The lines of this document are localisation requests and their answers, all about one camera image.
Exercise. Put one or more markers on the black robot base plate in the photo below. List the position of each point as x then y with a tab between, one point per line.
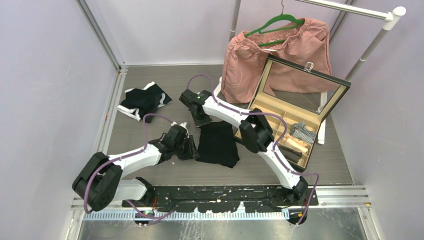
220	198

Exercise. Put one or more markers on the grey striped rolled underwear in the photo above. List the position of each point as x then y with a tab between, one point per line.
299	131

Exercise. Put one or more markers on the pink hanging shorts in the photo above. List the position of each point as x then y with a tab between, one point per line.
246	56

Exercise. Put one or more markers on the dark rolled underwear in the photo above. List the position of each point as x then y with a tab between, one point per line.
290	154

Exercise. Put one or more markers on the black compartment storage box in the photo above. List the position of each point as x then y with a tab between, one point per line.
296	93

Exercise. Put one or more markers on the beige rolled underwear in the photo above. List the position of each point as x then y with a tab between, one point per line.
296	144

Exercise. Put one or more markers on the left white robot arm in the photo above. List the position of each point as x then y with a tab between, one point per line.
103	178

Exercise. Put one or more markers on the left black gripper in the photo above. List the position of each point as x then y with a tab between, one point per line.
192	153

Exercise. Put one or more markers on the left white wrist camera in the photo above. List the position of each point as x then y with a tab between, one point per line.
184	125

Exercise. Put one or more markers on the black white-trimmed underwear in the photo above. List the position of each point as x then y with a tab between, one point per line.
139	102

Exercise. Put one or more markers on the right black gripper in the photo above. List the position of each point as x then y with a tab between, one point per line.
198	123

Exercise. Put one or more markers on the plain black underwear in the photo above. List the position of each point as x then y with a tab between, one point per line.
217	144

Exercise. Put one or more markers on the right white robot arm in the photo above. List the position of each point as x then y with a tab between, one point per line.
256	136

